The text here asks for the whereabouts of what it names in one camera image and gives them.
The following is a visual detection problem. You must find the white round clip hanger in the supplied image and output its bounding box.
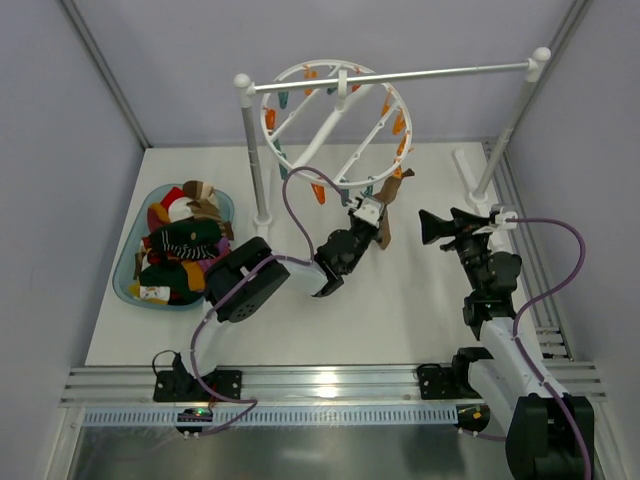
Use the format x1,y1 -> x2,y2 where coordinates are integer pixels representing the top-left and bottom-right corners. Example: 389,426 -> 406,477
249,59 -> 413,189

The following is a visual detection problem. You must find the dark green dotted sock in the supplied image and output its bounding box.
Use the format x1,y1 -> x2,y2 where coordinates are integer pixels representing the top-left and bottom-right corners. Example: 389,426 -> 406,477
148,218 -> 222,251

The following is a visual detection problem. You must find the black white striped sock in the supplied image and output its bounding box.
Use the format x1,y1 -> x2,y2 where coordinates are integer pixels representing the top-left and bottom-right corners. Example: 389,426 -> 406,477
162,243 -> 219,261

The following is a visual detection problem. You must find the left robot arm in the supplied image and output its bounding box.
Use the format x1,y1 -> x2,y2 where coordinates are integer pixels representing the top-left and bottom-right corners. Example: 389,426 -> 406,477
153,212 -> 390,403

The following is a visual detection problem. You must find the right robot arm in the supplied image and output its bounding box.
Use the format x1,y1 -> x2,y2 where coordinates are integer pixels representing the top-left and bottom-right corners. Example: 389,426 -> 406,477
419,208 -> 595,479

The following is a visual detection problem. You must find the pile of colourful socks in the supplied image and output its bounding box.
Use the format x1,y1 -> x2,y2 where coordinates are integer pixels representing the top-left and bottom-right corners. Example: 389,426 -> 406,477
112,180 -> 235,310

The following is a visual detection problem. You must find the teal plastic clip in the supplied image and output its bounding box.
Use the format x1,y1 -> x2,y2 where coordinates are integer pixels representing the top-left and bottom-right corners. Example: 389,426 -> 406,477
357,183 -> 374,198

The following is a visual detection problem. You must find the orange plastic clip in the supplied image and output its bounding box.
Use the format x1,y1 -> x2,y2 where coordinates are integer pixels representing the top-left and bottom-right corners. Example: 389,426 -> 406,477
311,183 -> 326,205

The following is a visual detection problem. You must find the white metal clothes rack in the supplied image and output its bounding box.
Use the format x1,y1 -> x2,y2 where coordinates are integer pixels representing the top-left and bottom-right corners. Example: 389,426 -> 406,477
234,47 -> 552,237

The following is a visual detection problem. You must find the translucent blue plastic basin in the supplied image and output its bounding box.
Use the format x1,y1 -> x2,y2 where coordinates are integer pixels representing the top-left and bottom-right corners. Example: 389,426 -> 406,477
111,183 -> 203,312

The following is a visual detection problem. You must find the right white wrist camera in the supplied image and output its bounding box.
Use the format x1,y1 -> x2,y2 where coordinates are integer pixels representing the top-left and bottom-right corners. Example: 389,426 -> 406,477
489,204 -> 519,231

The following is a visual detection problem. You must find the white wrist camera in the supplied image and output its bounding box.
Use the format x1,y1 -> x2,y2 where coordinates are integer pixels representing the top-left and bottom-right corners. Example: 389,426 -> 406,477
349,196 -> 386,227
489,204 -> 519,231

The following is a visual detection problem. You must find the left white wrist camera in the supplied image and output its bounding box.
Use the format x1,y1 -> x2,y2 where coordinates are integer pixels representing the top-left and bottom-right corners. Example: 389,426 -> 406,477
349,196 -> 386,227

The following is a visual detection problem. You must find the aluminium mounting rail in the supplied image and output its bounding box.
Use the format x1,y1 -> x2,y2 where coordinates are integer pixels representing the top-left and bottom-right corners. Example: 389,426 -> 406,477
59,363 -> 609,407

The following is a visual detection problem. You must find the slotted cable duct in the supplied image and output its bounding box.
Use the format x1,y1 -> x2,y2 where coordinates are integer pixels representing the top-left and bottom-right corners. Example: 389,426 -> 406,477
82,404 -> 458,428

